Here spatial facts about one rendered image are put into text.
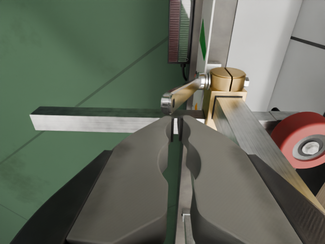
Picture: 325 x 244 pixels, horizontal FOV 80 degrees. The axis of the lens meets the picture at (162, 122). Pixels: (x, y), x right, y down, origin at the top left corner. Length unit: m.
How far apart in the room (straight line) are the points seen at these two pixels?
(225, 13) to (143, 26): 0.75
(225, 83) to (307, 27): 0.29
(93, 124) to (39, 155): 1.48
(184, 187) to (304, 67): 0.45
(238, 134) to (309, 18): 0.38
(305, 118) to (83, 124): 0.32
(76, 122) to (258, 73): 0.45
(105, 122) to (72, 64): 0.99
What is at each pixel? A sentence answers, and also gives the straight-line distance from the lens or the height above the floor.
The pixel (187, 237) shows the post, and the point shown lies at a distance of 0.70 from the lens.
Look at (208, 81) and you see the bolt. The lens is 0.29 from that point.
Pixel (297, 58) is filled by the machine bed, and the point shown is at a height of 0.67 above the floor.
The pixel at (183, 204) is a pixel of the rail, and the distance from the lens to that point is 0.72.
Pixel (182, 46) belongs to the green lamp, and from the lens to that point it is 0.43.
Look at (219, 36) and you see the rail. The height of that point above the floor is 0.70.
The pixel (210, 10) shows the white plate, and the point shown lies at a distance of 0.34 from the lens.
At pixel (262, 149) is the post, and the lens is 0.20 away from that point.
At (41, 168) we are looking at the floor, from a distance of 1.90.
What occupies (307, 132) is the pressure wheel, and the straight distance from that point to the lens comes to 0.31.
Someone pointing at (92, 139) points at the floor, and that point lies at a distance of 1.51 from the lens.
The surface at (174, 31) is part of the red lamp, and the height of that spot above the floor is 0.70.
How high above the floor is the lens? 1.12
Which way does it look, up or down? 58 degrees down
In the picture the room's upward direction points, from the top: 176 degrees counter-clockwise
